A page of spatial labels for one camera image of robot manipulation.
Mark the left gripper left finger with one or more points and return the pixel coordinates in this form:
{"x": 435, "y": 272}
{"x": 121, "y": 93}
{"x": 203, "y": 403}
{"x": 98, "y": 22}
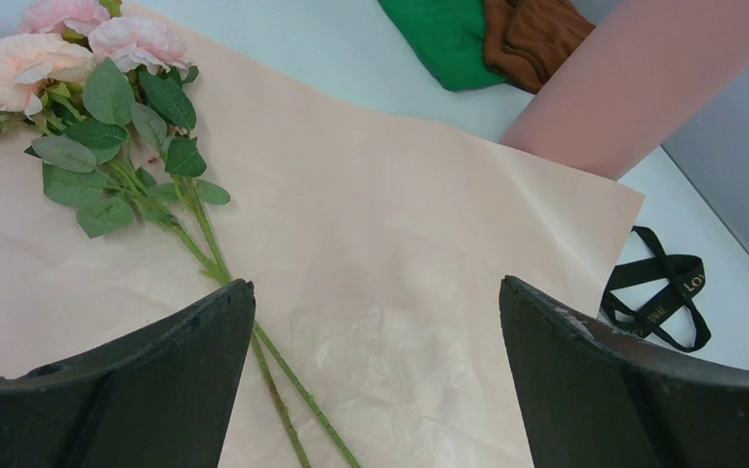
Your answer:
{"x": 160, "y": 396}

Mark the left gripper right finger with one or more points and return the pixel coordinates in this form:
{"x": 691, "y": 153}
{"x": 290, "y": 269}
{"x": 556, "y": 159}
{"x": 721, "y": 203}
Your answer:
{"x": 593, "y": 396}

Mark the black ribbon gold lettering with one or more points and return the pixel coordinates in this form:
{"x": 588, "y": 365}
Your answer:
{"x": 684, "y": 275}

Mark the pink flower bouquet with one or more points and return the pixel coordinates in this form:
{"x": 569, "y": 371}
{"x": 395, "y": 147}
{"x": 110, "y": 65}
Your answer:
{"x": 376, "y": 244}

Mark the pink cylindrical vase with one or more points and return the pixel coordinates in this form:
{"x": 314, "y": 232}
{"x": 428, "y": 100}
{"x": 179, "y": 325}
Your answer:
{"x": 638, "y": 77}

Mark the brown cloth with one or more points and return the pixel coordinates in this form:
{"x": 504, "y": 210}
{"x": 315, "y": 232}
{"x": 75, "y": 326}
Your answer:
{"x": 527, "y": 41}

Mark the green cloth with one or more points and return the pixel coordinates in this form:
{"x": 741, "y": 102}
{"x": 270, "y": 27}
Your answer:
{"x": 447, "y": 37}

